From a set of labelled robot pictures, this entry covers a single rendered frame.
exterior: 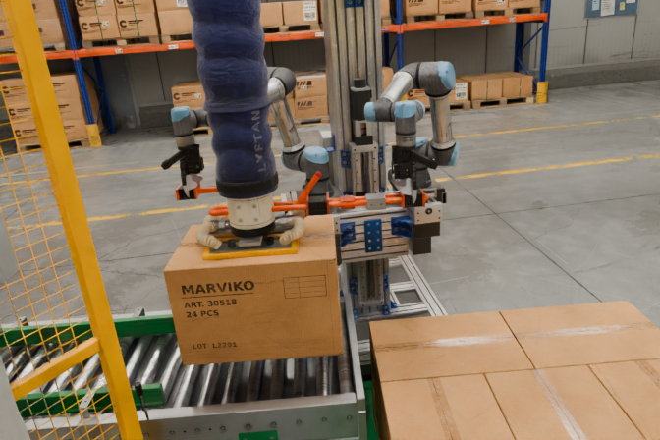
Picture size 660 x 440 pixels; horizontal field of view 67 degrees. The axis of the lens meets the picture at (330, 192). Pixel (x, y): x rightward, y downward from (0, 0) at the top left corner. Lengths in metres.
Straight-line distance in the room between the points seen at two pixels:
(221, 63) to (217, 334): 0.95
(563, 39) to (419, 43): 3.11
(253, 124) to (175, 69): 8.70
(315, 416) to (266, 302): 0.44
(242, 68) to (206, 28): 0.16
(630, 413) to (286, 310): 1.21
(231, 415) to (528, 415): 1.02
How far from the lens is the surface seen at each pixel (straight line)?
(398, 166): 1.80
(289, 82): 2.20
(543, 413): 2.00
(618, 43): 12.73
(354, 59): 2.49
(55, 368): 1.67
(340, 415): 1.94
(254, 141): 1.71
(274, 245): 1.81
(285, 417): 1.94
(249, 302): 1.83
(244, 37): 1.66
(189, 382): 2.18
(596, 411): 2.06
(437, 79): 2.19
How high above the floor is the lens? 1.88
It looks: 20 degrees down
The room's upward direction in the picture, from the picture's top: 4 degrees counter-clockwise
